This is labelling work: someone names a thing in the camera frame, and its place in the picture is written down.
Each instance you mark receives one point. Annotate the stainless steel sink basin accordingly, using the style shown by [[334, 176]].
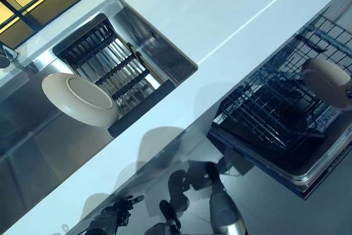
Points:
[[170, 56]]

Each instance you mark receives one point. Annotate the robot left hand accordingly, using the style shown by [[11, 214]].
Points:
[[121, 208]]

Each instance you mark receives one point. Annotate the chrome gooseneck kitchen faucet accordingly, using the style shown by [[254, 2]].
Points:
[[5, 57]]

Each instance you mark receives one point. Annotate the cream ceramic plate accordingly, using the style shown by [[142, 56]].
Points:
[[324, 81], [82, 97]]

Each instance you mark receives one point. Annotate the black built-in dishwasher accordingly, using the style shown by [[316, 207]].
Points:
[[275, 158]]

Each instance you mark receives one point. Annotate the black sink drying rack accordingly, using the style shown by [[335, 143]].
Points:
[[110, 53]]

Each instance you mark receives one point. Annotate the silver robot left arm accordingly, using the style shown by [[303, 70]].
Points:
[[104, 226]]

